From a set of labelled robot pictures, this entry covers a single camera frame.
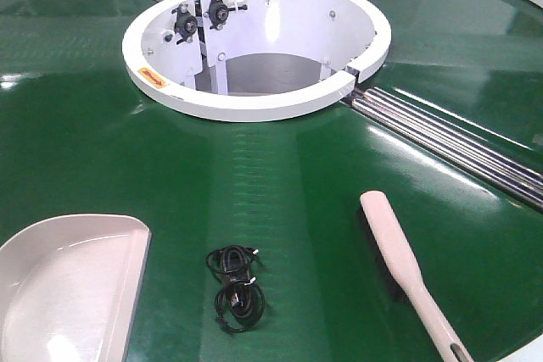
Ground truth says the black usb cable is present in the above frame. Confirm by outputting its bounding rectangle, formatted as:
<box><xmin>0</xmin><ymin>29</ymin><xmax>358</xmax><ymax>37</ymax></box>
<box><xmin>205</xmin><ymin>244</ymin><xmax>266</xmax><ymax>334</ymax></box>

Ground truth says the black bearing block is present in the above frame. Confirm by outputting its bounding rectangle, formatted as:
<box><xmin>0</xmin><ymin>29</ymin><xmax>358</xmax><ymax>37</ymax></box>
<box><xmin>205</xmin><ymin>0</ymin><xmax>248</xmax><ymax>31</ymax></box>
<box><xmin>172</xmin><ymin>3</ymin><xmax>198</xmax><ymax>45</ymax></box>

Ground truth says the left black bearing block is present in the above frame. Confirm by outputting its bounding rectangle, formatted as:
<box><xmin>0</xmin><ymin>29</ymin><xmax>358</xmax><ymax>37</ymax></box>
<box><xmin>172</xmin><ymin>3</ymin><xmax>198</xmax><ymax>45</ymax></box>

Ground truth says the pink plastic dustpan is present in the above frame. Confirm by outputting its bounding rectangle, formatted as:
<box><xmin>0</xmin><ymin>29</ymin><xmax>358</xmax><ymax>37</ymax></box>
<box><xmin>1</xmin><ymin>214</ymin><xmax>151</xmax><ymax>361</ymax></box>

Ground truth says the green conveyor belt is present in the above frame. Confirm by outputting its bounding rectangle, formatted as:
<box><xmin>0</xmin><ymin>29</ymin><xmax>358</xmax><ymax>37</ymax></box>
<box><xmin>1</xmin><ymin>0</ymin><xmax>542</xmax><ymax>361</ymax></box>

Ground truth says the right black bearing block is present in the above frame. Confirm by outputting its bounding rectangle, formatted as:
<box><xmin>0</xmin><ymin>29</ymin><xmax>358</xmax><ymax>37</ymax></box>
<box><xmin>205</xmin><ymin>0</ymin><xmax>248</xmax><ymax>31</ymax></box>

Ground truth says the white central conveyor ring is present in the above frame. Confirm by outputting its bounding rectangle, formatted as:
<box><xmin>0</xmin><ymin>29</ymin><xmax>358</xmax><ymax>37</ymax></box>
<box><xmin>121</xmin><ymin>0</ymin><xmax>392</xmax><ymax>123</ymax></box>

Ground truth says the yellow arrow sticker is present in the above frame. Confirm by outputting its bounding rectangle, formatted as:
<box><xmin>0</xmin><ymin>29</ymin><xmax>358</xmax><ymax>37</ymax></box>
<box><xmin>137</xmin><ymin>67</ymin><xmax>167</xmax><ymax>89</ymax></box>

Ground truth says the steel rollers right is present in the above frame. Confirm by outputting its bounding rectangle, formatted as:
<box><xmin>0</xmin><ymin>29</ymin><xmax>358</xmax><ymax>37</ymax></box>
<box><xmin>347</xmin><ymin>87</ymin><xmax>542</xmax><ymax>211</ymax></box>

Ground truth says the pink hand broom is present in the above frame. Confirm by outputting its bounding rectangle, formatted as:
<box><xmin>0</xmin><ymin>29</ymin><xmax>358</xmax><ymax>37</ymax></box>
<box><xmin>360</xmin><ymin>191</ymin><xmax>473</xmax><ymax>361</ymax></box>

